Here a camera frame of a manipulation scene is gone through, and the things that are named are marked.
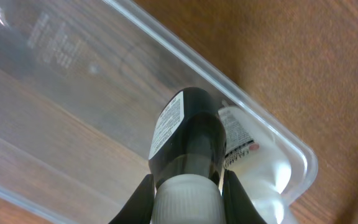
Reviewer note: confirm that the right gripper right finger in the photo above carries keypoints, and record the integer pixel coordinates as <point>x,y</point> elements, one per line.
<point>238,207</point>

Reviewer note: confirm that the clear plastic container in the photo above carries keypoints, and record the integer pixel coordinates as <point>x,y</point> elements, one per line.
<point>81,86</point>

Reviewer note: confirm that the dark bottle white cap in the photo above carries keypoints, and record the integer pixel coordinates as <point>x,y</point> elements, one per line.
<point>186,158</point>

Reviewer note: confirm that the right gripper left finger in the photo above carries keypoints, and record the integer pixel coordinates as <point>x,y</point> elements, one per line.
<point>138,209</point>

